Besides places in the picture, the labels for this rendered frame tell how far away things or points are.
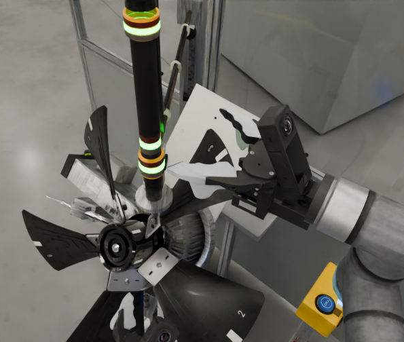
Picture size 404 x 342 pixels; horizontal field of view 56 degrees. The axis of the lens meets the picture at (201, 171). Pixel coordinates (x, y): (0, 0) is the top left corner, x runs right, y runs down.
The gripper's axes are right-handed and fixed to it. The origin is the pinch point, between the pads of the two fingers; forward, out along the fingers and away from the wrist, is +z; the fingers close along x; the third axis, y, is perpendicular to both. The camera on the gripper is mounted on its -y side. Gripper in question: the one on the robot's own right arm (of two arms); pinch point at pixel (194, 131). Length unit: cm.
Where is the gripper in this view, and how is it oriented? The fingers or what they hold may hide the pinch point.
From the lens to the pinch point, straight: 54.4
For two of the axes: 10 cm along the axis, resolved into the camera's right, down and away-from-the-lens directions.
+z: -8.6, -4.1, 3.0
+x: 5.0, -6.3, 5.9
